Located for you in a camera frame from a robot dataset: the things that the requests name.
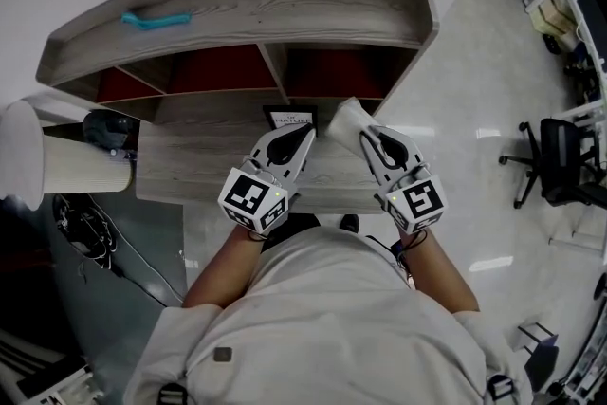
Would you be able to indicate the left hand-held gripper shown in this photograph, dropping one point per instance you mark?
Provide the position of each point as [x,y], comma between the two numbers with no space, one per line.
[253,199]

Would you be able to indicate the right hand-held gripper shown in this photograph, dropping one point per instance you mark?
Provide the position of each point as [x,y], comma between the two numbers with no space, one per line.
[417,201]

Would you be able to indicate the white cloth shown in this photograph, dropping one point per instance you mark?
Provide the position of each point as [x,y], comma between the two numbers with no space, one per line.
[346,123]

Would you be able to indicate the person's left forearm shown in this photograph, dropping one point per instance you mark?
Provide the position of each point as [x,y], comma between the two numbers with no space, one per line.
[223,270]

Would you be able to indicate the person's right forearm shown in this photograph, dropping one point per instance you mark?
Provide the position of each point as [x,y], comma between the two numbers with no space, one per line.
[441,275]

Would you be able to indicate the wooden desk with hutch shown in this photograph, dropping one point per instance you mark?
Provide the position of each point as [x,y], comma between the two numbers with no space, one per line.
[204,166]

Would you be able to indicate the long white office desk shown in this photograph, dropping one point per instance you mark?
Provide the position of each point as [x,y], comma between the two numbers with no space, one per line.
[588,31]

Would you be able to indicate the black framed picture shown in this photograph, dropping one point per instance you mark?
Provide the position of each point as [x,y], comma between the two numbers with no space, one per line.
[284,116]

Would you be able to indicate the person's black right shoe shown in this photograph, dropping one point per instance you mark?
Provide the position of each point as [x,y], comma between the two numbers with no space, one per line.
[350,224]

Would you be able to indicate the person's black shoe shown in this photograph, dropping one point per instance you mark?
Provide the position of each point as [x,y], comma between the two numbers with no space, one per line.
[289,227]
[350,224]

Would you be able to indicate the person's black left shoe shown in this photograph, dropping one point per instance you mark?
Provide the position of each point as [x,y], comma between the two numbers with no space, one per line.
[289,227]

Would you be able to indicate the black office chair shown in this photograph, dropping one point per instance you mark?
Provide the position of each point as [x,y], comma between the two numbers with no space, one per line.
[562,161]

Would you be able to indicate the black bag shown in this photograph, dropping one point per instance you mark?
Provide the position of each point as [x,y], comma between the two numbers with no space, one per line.
[111,130]

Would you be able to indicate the person's white shirt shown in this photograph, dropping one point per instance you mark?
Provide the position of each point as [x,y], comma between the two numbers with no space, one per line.
[322,322]

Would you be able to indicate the teal plastic tool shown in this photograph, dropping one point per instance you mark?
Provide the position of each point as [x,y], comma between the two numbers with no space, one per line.
[156,21]

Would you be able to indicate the cardboard box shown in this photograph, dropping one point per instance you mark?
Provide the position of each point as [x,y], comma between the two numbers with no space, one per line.
[552,19]

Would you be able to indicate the small grey square badge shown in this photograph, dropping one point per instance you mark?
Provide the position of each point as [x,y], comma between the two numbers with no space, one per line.
[223,354]

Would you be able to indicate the black and white folding stand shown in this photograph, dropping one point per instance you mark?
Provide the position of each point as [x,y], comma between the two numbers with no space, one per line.
[540,355]

